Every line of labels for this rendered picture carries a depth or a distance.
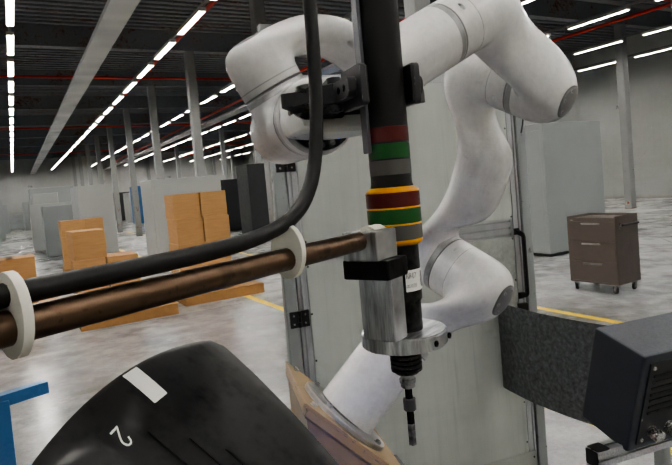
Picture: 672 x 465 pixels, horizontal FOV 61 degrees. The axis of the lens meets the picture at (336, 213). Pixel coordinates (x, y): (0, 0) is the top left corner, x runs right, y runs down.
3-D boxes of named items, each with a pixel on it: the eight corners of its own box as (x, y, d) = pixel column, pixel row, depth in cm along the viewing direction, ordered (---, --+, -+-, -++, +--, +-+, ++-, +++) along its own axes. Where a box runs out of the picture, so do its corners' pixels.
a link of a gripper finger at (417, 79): (410, 113, 52) (449, 101, 46) (378, 115, 51) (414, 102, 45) (407, 78, 52) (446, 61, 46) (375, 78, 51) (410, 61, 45)
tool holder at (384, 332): (412, 369, 40) (400, 230, 40) (330, 358, 44) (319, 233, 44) (462, 335, 48) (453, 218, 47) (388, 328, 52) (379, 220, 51)
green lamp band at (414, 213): (405, 225, 43) (404, 208, 43) (357, 226, 46) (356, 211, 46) (431, 219, 47) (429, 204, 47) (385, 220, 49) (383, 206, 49)
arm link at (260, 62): (421, -57, 74) (228, 40, 61) (478, 54, 77) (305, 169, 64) (384, -27, 82) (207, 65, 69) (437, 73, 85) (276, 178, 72)
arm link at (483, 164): (448, 316, 112) (388, 274, 121) (484, 296, 119) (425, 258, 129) (521, 61, 87) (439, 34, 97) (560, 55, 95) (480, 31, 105)
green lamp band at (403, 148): (397, 157, 44) (396, 141, 44) (360, 161, 46) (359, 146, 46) (417, 156, 47) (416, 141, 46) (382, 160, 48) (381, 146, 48)
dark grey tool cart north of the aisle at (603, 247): (623, 296, 646) (618, 217, 641) (570, 289, 703) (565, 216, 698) (646, 289, 671) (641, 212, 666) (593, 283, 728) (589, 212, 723)
